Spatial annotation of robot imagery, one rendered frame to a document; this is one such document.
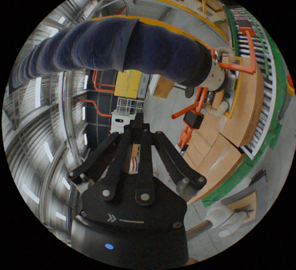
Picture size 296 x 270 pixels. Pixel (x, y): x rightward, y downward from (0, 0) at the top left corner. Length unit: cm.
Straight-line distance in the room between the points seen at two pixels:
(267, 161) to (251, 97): 111
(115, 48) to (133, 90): 741
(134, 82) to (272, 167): 810
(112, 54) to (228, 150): 118
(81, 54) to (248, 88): 80
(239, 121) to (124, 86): 744
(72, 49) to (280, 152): 192
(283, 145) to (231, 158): 100
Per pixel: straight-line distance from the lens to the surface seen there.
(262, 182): 89
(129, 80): 761
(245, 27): 52
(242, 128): 66
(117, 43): 29
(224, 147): 117
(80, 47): 33
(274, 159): 162
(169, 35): 34
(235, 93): 52
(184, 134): 54
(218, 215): 76
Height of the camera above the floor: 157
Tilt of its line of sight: 16 degrees down
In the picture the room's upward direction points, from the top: 83 degrees counter-clockwise
